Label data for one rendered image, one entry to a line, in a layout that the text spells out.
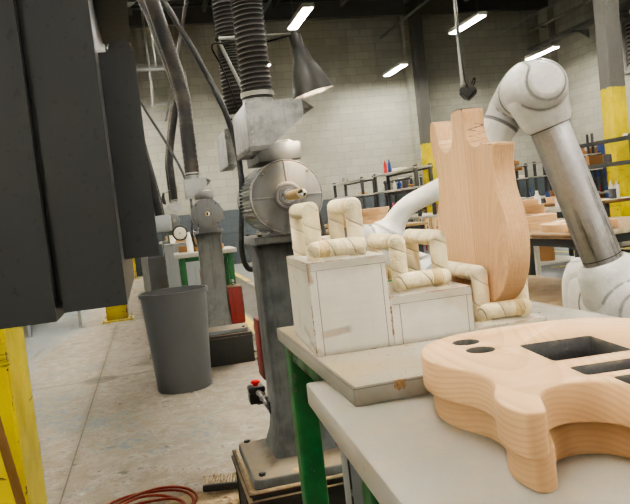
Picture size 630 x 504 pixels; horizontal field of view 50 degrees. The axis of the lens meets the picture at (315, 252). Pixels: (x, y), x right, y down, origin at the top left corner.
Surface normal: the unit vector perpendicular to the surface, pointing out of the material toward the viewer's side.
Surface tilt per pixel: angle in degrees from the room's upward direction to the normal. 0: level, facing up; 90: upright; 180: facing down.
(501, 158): 102
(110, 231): 90
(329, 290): 90
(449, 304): 90
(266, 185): 86
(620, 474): 0
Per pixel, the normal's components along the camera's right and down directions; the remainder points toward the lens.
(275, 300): 0.24, 0.04
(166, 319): -0.09, 0.13
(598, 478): -0.11, -0.99
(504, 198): 0.11, -0.44
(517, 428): -0.91, 0.13
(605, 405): -0.64, 0.12
